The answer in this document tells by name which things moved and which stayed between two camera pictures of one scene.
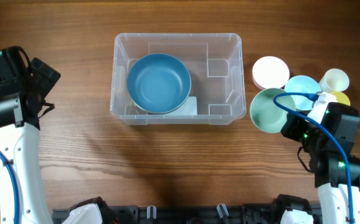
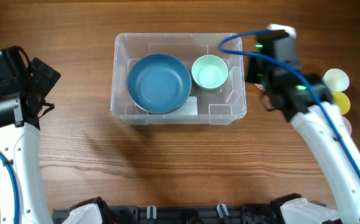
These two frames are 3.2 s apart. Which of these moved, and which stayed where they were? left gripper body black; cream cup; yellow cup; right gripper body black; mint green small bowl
Moved: mint green small bowl; right gripper body black
Stayed: cream cup; yellow cup; left gripper body black
